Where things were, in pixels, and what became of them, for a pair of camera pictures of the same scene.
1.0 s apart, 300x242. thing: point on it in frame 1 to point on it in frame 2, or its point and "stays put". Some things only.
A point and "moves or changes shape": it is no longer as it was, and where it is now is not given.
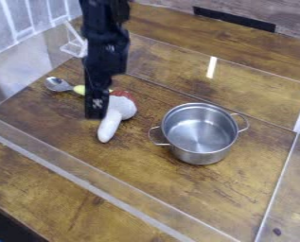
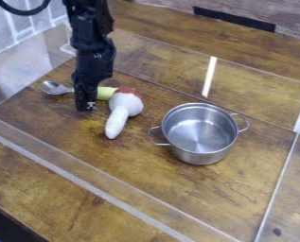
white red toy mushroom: [122, 107] moves or changes shape
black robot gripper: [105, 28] to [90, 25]
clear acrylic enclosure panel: [201, 160] stays put
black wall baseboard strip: [236, 19] stays put
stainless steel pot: [200, 132] stays put
